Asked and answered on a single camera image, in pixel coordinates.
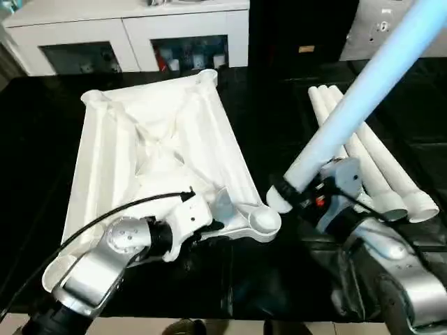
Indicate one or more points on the white plastic table leg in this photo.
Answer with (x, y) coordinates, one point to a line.
(394, 171)
(316, 101)
(349, 104)
(377, 181)

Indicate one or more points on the white plastic table top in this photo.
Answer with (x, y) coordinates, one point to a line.
(157, 139)

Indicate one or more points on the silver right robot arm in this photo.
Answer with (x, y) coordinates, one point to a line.
(391, 265)

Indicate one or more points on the dark left robot foot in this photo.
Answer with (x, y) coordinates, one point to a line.
(185, 326)

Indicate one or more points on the glossy black box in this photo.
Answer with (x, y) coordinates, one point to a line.
(279, 28)

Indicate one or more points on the black table mat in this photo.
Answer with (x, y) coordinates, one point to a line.
(35, 139)

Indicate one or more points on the white cabinet with glass doors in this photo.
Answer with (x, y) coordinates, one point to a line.
(104, 31)

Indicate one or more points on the grey curtain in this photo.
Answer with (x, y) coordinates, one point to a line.
(10, 59)

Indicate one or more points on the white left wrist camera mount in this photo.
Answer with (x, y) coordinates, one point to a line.
(188, 213)

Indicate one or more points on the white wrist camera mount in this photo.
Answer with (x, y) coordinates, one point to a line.
(345, 174)
(188, 213)

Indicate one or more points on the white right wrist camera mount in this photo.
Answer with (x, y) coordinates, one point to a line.
(345, 174)

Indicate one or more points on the white panel with round mount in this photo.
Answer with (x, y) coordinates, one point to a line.
(363, 42)

